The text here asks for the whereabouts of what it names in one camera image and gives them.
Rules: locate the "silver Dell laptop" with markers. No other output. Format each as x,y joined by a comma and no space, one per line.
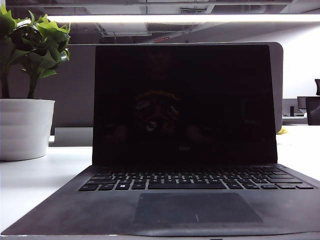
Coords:
195,207

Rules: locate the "red ceiling sign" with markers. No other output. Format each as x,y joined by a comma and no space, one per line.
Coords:
162,39

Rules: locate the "grey desk divider panel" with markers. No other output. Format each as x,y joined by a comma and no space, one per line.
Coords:
75,87

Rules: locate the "long ceiling light strip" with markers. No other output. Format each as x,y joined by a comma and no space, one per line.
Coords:
175,18

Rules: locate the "small yellow object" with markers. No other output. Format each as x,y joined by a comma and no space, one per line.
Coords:
283,131

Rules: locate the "green leafy plant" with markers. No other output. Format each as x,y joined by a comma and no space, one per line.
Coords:
47,53

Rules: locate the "small black desk item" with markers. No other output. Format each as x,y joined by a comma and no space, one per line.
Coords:
292,110

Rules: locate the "white ribbed plant pot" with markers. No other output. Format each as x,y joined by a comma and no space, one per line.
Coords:
23,127

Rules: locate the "small background monitor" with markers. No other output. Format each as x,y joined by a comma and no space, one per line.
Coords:
301,102

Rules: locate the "dark monitor back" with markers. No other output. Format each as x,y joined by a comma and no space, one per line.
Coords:
313,111

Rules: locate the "black office chair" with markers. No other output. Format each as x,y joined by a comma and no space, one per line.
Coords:
317,87

